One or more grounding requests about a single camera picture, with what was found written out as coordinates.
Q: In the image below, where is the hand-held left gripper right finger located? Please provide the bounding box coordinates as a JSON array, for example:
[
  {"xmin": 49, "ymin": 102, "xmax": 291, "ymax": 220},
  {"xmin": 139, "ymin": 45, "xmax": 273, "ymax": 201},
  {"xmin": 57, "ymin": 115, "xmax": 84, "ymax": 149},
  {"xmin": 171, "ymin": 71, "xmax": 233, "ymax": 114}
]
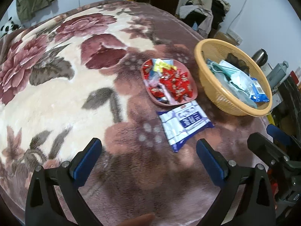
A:
[{"xmin": 196, "ymin": 138, "xmax": 277, "ymax": 226}]

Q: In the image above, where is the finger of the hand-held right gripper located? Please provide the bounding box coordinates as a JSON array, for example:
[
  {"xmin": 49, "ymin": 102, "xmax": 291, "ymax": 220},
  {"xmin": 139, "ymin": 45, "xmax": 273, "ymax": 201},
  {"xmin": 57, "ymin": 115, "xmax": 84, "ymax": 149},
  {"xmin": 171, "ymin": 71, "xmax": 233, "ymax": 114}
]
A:
[
  {"xmin": 266, "ymin": 124, "xmax": 301, "ymax": 147},
  {"xmin": 247, "ymin": 132, "xmax": 290, "ymax": 168}
]

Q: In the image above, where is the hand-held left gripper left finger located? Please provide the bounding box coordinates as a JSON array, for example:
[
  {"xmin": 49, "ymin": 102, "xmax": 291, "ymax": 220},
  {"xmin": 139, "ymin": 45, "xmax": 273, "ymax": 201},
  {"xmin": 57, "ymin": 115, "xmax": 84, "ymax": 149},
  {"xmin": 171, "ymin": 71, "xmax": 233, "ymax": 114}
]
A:
[{"xmin": 25, "ymin": 138, "xmax": 103, "ymax": 226}]

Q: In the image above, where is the white blue-edged packet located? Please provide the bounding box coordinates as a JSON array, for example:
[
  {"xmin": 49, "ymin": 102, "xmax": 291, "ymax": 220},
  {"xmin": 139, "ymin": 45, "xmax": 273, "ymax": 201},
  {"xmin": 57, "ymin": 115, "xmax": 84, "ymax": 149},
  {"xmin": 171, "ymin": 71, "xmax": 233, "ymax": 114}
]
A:
[{"xmin": 249, "ymin": 78, "xmax": 270, "ymax": 103}]

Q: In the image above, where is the blue white wipes packet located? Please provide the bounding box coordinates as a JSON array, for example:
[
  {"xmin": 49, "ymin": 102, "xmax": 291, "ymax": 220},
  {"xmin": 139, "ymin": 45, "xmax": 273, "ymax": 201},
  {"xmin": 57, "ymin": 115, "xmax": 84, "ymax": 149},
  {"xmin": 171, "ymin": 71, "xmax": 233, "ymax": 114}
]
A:
[{"xmin": 156, "ymin": 100, "xmax": 215, "ymax": 153}]

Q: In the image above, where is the orange plastic basket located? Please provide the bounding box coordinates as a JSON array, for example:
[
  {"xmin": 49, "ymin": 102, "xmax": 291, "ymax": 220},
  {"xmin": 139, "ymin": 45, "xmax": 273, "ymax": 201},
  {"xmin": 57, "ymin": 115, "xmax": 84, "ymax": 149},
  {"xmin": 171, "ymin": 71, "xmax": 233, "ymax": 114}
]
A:
[{"xmin": 194, "ymin": 38, "xmax": 273, "ymax": 117}]

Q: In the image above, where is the black sheer scrunchie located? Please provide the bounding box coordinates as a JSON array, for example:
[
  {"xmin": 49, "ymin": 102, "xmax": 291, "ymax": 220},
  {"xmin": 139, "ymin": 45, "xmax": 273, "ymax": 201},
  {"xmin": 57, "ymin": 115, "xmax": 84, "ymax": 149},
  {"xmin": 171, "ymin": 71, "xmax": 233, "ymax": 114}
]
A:
[{"xmin": 226, "ymin": 53, "xmax": 251, "ymax": 74}]

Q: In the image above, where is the teal face mask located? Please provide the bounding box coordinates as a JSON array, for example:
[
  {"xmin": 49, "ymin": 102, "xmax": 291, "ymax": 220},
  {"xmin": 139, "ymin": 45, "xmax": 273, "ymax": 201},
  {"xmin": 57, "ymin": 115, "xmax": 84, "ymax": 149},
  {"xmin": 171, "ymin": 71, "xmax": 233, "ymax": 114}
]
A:
[{"xmin": 207, "ymin": 60, "xmax": 258, "ymax": 109}]

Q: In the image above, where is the person's right hand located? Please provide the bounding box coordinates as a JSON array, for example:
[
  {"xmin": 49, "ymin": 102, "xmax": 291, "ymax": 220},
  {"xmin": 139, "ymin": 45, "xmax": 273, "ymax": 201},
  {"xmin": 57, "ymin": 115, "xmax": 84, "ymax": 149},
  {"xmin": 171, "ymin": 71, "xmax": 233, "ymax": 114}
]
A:
[{"xmin": 269, "ymin": 168, "xmax": 280, "ymax": 209}]

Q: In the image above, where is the person's left hand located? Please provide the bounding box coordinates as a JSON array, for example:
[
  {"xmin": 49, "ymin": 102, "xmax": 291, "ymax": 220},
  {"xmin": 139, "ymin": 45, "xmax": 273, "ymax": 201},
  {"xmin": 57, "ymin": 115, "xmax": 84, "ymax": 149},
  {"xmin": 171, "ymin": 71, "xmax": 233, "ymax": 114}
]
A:
[{"xmin": 116, "ymin": 213, "xmax": 156, "ymax": 226}]

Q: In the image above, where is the grey metal box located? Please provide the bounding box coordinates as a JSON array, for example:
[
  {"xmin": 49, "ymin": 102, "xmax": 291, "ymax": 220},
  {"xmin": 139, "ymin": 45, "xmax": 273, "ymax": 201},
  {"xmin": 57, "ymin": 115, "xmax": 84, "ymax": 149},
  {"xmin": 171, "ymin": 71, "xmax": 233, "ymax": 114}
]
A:
[{"xmin": 267, "ymin": 61, "xmax": 289, "ymax": 90}]

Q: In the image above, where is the floral plush blanket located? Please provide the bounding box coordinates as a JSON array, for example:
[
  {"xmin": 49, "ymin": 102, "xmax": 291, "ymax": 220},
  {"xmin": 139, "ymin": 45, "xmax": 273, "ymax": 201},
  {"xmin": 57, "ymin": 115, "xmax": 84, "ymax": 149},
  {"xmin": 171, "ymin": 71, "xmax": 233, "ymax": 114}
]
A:
[{"xmin": 0, "ymin": 0, "xmax": 275, "ymax": 226}]

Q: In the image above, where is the pile of wrapped candies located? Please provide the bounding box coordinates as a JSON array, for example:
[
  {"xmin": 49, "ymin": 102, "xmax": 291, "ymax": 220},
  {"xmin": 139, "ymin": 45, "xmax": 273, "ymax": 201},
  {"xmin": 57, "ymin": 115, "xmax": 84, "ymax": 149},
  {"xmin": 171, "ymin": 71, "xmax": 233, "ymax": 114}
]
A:
[{"xmin": 142, "ymin": 59, "xmax": 192, "ymax": 104}]

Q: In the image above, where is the pink plastic tray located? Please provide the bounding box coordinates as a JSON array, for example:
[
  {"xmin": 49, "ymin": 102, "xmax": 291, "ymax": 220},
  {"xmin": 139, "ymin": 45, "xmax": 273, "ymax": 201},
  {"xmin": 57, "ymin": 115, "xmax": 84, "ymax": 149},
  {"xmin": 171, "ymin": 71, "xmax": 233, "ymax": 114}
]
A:
[{"xmin": 141, "ymin": 59, "xmax": 198, "ymax": 106}]

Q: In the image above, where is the white power outlet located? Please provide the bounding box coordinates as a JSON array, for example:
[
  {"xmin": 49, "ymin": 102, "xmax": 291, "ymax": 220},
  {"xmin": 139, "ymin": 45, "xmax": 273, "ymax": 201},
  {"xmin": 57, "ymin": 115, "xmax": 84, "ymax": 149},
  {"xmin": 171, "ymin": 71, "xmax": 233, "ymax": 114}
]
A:
[{"xmin": 227, "ymin": 29, "xmax": 242, "ymax": 45}]

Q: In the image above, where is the cardboard box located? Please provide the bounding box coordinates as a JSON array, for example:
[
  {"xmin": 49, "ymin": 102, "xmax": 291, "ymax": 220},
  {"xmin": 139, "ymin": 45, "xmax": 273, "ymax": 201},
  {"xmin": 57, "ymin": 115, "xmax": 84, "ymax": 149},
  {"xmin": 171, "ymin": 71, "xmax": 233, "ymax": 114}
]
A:
[{"xmin": 212, "ymin": 31, "xmax": 238, "ymax": 45}]

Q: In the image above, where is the pile of clothes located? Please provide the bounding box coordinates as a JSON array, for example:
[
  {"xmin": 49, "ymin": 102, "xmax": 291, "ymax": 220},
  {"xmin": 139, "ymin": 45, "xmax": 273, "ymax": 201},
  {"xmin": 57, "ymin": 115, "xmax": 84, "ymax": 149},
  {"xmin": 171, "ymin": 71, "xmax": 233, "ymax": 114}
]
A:
[{"xmin": 179, "ymin": 0, "xmax": 231, "ymax": 37}]

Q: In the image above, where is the panda plush toy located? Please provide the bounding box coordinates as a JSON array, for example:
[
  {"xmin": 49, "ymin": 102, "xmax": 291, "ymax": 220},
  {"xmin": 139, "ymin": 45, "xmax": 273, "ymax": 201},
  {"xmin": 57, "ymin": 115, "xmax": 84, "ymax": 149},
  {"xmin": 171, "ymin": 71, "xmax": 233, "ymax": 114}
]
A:
[{"xmin": 0, "ymin": 17, "xmax": 21, "ymax": 37}]

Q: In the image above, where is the green jacket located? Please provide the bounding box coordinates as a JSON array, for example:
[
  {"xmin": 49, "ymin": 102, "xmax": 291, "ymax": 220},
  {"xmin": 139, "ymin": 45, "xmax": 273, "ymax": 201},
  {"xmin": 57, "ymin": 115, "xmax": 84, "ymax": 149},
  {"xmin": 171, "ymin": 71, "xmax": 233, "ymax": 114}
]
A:
[{"xmin": 16, "ymin": 0, "xmax": 57, "ymax": 21}]

